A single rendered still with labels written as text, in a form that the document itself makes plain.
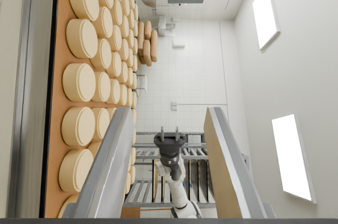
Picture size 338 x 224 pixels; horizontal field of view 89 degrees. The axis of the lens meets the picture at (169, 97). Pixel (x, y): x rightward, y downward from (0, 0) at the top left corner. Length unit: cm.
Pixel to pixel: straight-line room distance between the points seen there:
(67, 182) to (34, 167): 6
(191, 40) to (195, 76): 118
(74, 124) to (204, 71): 482
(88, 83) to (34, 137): 9
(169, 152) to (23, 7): 61
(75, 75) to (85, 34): 6
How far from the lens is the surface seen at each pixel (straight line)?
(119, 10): 42
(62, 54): 24
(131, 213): 443
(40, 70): 29
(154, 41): 441
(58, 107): 23
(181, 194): 92
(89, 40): 27
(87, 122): 25
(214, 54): 529
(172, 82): 476
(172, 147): 71
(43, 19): 31
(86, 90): 25
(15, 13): 32
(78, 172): 25
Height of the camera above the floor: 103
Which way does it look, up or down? level
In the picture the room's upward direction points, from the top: 90 degrees clockwise
